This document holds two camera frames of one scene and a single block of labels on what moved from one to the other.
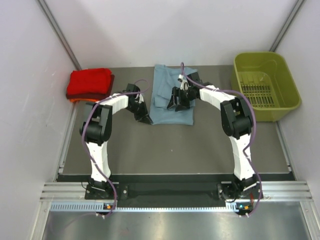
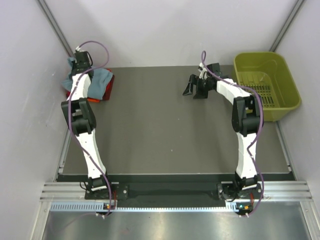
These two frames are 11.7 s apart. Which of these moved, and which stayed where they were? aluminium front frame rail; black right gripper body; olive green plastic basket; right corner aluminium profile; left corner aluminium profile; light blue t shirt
Moved: black right gripper body; light blue t shirt
Stayed: aluminium front frame rail; olive green plastic basket; left corner aluminium profile; right corner aluminium profile
